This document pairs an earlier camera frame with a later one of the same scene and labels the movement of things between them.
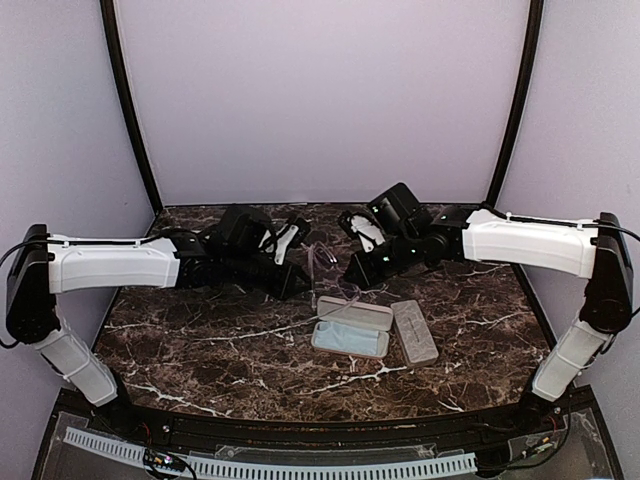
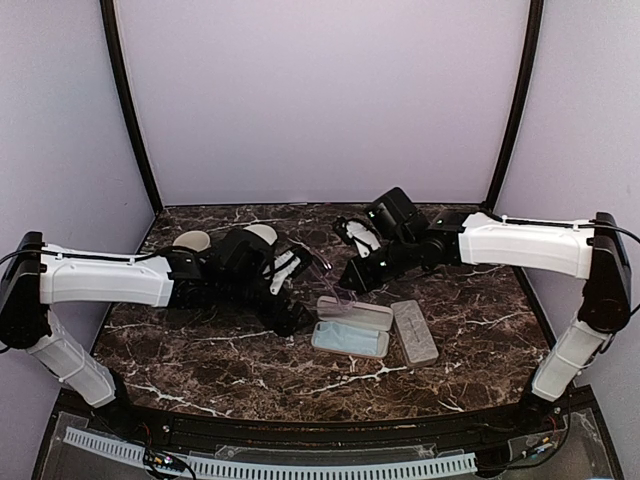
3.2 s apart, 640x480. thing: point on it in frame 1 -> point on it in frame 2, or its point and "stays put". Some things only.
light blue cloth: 338,336 stays put
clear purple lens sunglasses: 313,249 -> 344,299
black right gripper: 368,277 stays put
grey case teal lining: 415,337 stays put
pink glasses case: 351,328 stays put
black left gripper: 284,289 -> 286,325
